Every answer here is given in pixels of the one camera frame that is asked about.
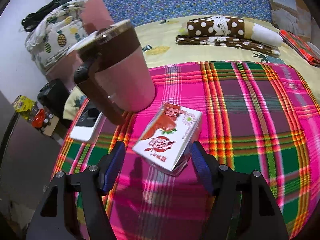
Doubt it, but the yellow snack bag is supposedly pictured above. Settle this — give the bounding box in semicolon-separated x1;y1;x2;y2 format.
14;95;38;120

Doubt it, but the black bag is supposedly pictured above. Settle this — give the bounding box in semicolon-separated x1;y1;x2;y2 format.
21;0;73;33

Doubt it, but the brown polka dot folded blanket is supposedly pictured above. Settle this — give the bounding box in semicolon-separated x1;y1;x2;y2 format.
175;34;280;55

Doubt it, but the pink green plaid tablecloth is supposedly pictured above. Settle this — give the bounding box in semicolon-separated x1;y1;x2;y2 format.
51;60;320;240

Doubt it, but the folded red plaid cloth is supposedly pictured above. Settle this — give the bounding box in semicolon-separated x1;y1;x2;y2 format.
279;29;320;67

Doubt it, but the pineapple print bundle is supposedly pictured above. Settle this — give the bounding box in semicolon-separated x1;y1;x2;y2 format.
24;0;89;72

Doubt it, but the pink brown lidded mug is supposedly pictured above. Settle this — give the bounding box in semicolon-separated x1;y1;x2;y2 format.
66;19;156;125

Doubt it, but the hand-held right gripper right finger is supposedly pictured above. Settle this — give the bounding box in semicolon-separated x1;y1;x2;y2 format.
189;141;290;240

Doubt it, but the brown polka dot rolled blanket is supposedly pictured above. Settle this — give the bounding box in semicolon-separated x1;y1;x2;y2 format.
186;15;283;47

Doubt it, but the bedding package box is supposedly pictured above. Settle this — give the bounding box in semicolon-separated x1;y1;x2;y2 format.
265;0;315;37

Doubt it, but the red snack packet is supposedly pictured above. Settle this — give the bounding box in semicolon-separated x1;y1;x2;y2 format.
32;109;47;128

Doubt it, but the grey cabinet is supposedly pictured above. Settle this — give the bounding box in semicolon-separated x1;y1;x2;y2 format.
0;90;63;230

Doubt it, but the blue floral headboard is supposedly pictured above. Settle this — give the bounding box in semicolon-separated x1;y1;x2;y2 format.
91;0;273;28

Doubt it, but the red white drink carton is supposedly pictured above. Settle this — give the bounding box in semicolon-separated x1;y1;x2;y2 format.
132;102;203;178

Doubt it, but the white smartphone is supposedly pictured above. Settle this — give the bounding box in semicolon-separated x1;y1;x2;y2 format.
69;99;103;144

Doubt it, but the yellow pineapple print bed sheet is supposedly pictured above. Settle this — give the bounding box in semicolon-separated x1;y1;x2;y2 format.
62;15;320;124

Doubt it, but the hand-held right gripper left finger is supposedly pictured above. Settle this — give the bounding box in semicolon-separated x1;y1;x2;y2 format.
25;141;126;240

